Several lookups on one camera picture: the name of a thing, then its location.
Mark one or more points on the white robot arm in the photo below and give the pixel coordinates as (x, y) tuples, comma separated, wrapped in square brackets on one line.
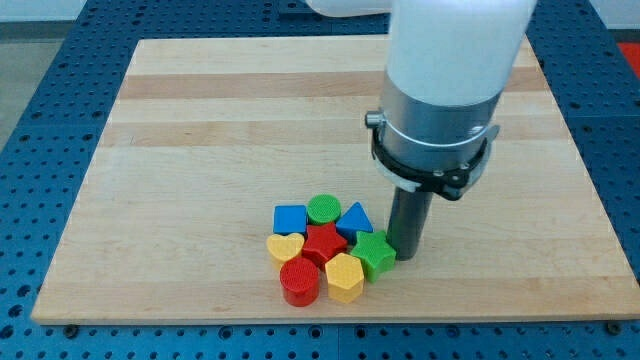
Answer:
[(448, 62)]

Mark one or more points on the green cylinder block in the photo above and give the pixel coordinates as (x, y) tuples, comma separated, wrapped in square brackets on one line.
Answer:
[(323, 208)]

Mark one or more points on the blue square block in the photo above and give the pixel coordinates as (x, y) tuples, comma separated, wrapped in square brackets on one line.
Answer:
[(288, 219)]

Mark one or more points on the blue triangle block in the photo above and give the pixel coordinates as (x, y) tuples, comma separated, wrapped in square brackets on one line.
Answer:
[(354, 220)]

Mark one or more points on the red star block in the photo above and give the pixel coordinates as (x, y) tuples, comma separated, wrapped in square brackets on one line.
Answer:
[(323, 242)]

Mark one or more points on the yellow heart block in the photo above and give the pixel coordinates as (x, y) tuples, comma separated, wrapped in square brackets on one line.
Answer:
[(282, 248)]

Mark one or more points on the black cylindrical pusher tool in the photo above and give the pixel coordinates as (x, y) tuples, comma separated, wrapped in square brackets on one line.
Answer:
[(408, 216)]

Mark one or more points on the green star block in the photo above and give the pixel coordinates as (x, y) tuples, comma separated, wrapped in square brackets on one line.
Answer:
[(375, 253)]

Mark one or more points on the yellow hexagon block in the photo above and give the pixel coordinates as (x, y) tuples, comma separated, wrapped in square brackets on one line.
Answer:
[(345, 278)]

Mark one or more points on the red cylinder block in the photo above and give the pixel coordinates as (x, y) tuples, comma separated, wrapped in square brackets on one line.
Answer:
[(299, 279)]

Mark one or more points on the wooden board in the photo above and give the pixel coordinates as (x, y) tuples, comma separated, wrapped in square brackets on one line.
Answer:
[(207, 136)]

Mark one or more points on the blue perforated table plate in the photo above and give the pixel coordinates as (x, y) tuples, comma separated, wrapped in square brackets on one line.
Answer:
[(44, 161)]

